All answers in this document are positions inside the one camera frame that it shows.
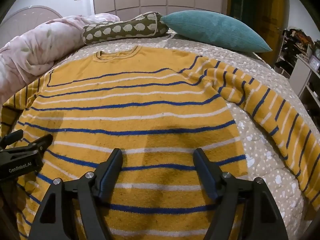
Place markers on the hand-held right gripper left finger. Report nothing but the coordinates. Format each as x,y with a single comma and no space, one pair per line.
112,172

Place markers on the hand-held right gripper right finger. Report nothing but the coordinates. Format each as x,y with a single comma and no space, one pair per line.
203,172

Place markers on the olive hedgehog print bolster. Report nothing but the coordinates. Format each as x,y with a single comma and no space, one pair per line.
125,27

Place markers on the pink floral duvet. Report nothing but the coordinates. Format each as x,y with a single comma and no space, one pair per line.
42,45

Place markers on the round white headboard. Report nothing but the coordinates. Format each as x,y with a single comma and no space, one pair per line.
32,13

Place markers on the small white clock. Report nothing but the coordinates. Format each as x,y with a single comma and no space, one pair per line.
315,63

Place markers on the beige dotted bedspread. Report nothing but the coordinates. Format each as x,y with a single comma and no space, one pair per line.
262,80

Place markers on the cluttered storage shelf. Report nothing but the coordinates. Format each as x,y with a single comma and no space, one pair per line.
295,42

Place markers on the brown wooden door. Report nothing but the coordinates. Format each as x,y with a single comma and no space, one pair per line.
260,2

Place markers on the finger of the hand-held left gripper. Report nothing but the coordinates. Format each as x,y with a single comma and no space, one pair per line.
10,137
40,142

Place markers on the yellow striped sweater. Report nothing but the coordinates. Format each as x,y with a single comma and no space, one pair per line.
140,120

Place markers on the white cabinet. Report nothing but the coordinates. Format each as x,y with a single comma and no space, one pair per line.
300,77

